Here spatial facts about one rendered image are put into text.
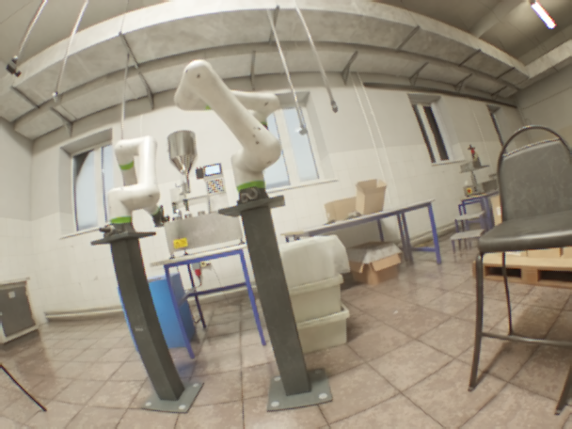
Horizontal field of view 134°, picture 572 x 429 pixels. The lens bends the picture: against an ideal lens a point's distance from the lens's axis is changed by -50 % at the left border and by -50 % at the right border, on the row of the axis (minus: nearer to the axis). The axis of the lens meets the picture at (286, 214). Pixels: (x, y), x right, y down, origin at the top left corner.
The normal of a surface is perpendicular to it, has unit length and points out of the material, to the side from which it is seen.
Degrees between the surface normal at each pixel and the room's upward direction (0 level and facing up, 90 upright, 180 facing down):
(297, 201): 90
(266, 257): 90
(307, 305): 96
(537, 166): 77
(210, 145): 90
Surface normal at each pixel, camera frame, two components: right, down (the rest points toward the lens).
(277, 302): -0.01, -0.06
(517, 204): -0.89, -0.07
